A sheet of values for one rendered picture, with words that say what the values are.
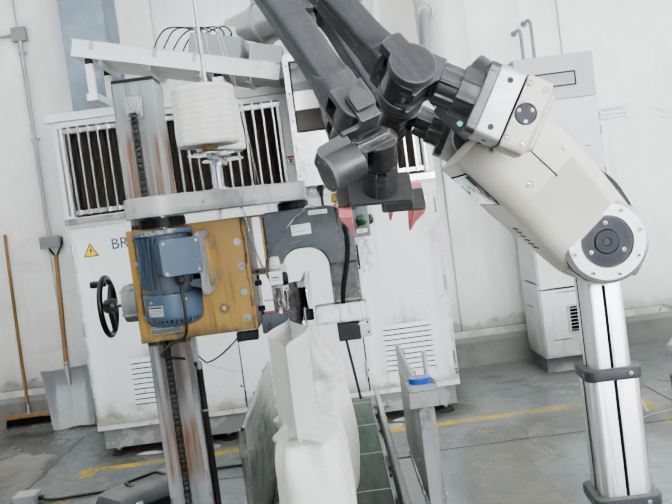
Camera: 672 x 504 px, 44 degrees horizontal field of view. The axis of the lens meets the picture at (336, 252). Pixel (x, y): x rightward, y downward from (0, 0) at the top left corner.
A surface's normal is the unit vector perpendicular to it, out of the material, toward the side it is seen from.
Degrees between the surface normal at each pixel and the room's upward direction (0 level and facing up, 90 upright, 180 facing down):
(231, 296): 90
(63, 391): 76
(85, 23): 90
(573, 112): 90
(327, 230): 90
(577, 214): 115
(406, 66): 65
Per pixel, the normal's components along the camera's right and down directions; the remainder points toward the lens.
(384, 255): 0.01, 0.05
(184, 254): 0.43, -0.01
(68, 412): -0.02, -0.19
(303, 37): 0.11, -0.37
